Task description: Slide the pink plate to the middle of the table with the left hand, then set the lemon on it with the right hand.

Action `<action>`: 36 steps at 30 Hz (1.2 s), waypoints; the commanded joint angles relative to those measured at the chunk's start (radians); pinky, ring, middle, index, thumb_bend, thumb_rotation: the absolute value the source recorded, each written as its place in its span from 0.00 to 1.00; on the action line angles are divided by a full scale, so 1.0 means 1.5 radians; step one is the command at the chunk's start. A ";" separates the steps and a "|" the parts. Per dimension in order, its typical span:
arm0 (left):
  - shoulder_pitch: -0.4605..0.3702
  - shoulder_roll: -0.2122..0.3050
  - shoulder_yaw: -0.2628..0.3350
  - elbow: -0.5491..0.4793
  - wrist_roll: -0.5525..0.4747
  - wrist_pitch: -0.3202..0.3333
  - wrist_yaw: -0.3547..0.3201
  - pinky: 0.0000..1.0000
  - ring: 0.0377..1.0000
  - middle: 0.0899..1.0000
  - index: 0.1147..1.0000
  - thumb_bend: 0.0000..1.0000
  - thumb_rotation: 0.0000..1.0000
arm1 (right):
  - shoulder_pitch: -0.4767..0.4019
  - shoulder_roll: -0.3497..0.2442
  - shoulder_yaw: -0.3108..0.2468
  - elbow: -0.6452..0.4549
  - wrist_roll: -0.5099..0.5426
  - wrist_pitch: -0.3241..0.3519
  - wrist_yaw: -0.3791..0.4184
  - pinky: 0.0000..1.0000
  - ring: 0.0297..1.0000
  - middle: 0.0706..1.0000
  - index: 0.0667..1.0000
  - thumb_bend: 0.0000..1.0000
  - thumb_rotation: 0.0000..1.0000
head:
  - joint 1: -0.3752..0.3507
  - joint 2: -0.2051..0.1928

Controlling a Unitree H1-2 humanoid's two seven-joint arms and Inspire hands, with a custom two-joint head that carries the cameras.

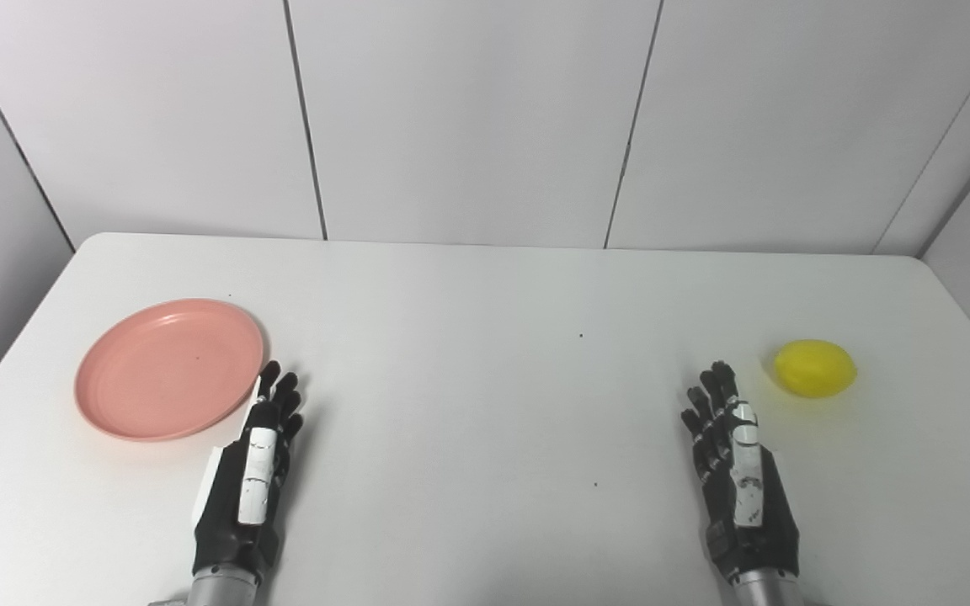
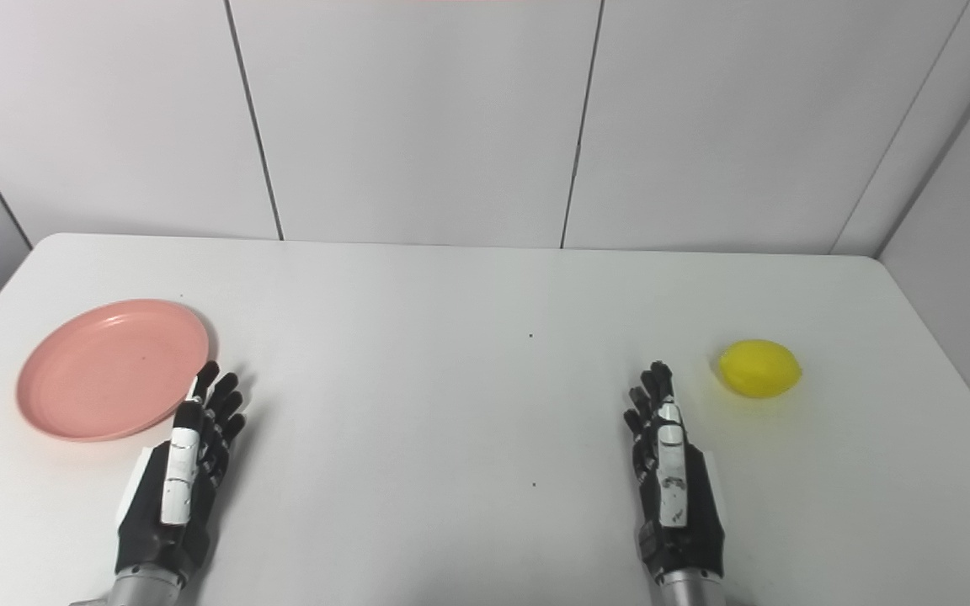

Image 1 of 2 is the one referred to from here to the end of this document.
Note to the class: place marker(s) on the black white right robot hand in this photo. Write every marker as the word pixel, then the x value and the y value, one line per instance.
pixel 754 513

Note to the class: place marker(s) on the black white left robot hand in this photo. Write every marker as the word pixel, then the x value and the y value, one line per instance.
pixel 232 522

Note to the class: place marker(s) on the yellow lemon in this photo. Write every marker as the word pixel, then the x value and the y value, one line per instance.
pixel 815 369

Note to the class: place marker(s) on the pink round plate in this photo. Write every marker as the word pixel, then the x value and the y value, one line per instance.
pixel 167 370

